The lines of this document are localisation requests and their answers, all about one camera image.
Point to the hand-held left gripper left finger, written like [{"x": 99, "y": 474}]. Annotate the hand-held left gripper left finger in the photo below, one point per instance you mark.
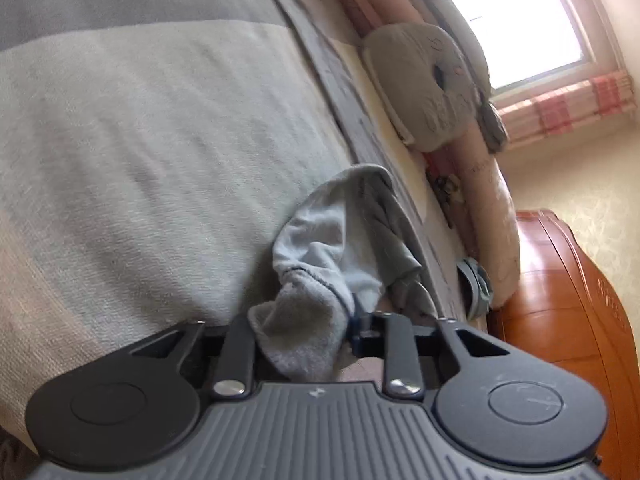
[{"x": 237, "y": 350}]

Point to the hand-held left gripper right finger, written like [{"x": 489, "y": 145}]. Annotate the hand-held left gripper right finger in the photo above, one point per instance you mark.
[{"x": 362, "y": 335}]

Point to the light grey pants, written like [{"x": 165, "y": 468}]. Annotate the light grey pants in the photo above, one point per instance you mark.
[{"x": 330, "y": 240}]

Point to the blue cap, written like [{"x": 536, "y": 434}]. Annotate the blue cap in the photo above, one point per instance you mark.
[{"x": 475, "y": 285}]

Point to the black hair clip with flower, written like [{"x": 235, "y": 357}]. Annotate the black hair clip with flower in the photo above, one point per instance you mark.
[{"x": 445, "y": 185}]

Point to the pink rolled quilt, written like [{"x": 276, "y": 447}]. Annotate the pink rolled quilt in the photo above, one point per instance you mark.
[{"x": 492, "y": 200}]

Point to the wooden headboard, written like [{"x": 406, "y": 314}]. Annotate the wooden headboard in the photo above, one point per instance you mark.
[{"x": 550, "y": 310}]

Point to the bed with patchwork sheet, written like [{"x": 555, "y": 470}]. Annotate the bed with patchwork sheet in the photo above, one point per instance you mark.
[{"x": 125, "y": 135}]

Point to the crumpled blue grey cloth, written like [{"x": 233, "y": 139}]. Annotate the crumpled blue grey cloth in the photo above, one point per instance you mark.
[{"x": 492, "y": 127}]

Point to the grey cat face cushion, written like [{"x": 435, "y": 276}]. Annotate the grey cat face cushion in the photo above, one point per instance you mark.
[{"x": 420, "y": 85}]

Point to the pink plaid curtain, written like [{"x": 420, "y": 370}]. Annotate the pink plaid curtain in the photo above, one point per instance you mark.
[{"x": 565, "y": 110}]

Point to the grey cream patterned pillow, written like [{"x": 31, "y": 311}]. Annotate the grey cream patterned pillow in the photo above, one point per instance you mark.
[{"x": 465, "y": 35}]

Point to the window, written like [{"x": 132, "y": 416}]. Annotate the window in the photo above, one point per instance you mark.
[{"x": 525, "y": 10}]

